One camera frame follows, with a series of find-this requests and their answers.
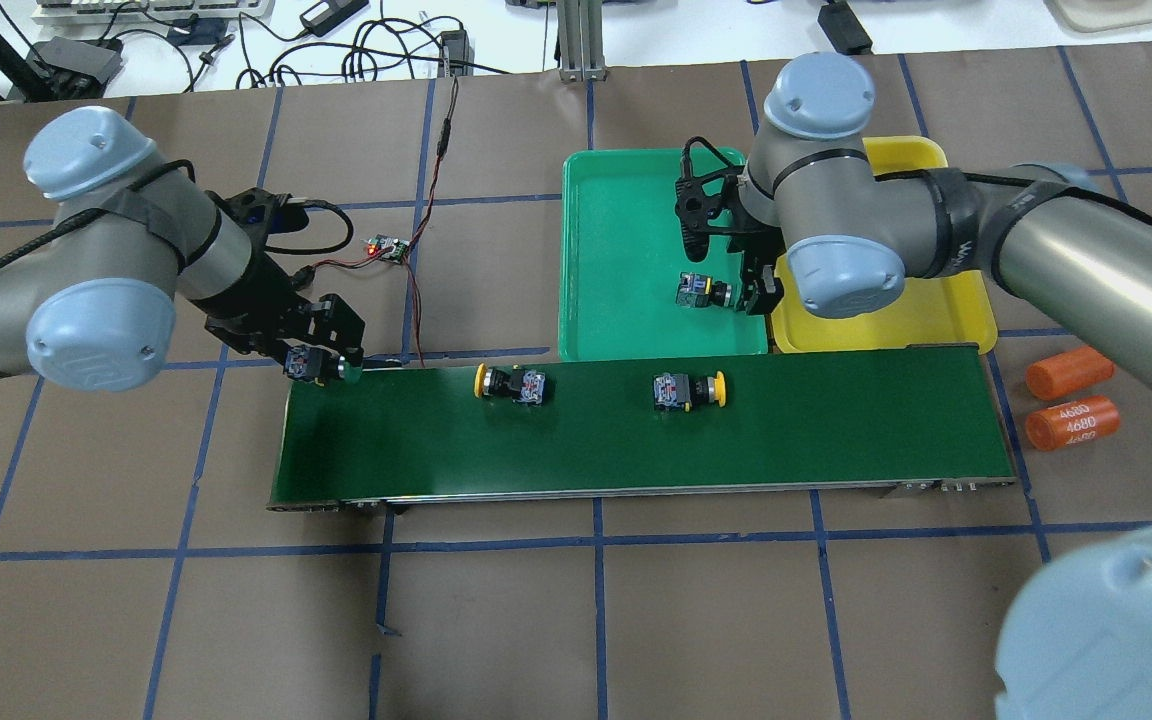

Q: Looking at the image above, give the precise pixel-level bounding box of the aluminium frame post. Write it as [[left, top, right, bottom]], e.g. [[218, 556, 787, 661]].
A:
[[554, 0, 608, 85]]

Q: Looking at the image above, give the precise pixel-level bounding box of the green push button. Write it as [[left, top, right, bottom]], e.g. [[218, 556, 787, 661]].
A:
[[282, 344, 362, 386], [675, 272, 737, 309]]

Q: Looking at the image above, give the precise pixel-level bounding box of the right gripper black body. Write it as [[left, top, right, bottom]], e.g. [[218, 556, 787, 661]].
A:
[[675, 165, 785, 291]]

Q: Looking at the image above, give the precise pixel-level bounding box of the black power adapter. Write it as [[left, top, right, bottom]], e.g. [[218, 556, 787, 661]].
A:
[[298, 0, 370, 38]]

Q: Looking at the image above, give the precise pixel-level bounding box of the yellow push button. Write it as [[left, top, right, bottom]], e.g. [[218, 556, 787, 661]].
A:
[[473, 364, 550, 406], [652, 372, 730, 414]]

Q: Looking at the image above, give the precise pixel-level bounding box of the beige tray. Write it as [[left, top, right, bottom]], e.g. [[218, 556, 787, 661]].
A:
[[1046, 1, 1152, 33]]

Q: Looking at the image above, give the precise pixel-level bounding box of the green conveyor belt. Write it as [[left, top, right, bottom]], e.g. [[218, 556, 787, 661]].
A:
[[268, 346, 1015, 511]]

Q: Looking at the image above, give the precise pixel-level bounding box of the motor controller board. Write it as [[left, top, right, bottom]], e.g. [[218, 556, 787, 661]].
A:
[[365, 234, 412, 265]]

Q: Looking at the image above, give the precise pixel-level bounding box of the yellow plastic tray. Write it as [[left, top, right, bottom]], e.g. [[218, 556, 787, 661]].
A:
[[771, 138, 999, 355]]

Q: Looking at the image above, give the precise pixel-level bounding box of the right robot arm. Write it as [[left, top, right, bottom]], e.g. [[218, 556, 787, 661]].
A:
[[675, 53, 1152, 719]]

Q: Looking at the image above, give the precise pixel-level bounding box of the red black wire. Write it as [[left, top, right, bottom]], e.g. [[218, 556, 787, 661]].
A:
[[296, 78, 461, 369]]

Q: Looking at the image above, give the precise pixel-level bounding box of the orange cylinder marked 4680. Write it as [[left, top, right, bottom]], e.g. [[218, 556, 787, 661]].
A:
[[1023, 395, 1121, 452]]

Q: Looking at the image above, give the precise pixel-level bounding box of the plain orange cylinder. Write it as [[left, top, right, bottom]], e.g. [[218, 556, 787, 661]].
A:
[[1024, 346, 1117, 400]]

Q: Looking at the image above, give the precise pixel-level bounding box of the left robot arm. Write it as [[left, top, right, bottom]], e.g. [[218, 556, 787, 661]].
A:
[[0, 106, 369, 392]]

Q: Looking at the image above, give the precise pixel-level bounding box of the green plastic tray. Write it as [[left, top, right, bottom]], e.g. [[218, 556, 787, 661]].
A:
[[558, 149, 768, 363]]

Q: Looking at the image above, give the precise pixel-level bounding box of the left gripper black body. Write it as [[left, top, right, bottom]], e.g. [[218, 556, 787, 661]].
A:
[[200, 187, 366, 366]]

